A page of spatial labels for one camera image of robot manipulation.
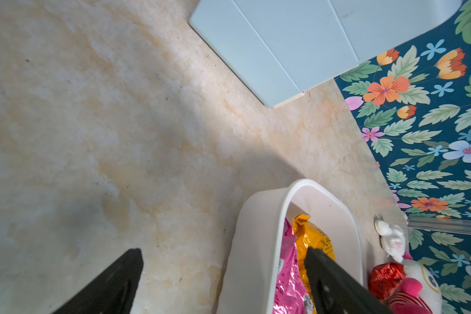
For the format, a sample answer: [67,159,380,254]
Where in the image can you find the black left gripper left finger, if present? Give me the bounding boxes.
[54,249,144,314]

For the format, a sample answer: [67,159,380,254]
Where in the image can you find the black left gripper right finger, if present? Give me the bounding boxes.
[304,247,392,314]

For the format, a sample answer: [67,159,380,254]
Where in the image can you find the pink tea bag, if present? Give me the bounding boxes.
[272,219,314,314]

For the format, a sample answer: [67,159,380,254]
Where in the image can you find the red foil tea bag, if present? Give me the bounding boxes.
[368,262,406,301]

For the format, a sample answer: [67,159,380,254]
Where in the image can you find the yellow tea bag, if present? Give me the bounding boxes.
[292,214,336,297]

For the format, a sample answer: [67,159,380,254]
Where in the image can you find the white plastic storage box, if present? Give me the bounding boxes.
[217,179,366,313]

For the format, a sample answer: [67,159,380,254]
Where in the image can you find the small white plush bunny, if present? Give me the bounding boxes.
[374,220,406,263]

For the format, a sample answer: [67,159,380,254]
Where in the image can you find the pink striped plush doll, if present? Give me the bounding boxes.
[386,252,443,314]

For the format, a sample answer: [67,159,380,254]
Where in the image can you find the light blue drawer cabinet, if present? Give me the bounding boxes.
[189,0,462,107]

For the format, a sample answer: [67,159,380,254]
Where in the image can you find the aluminium corner post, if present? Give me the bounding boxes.
[408,217,471,235]

